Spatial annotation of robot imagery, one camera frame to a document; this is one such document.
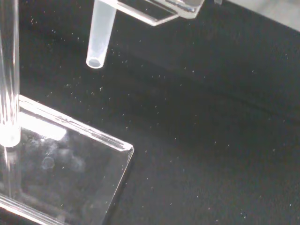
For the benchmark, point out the clear acrylic funnel stand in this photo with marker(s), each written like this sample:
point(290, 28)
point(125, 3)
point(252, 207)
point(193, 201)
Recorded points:
point(70, 168)

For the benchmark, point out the black cloth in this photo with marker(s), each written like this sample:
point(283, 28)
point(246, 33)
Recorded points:
point(211, 117)

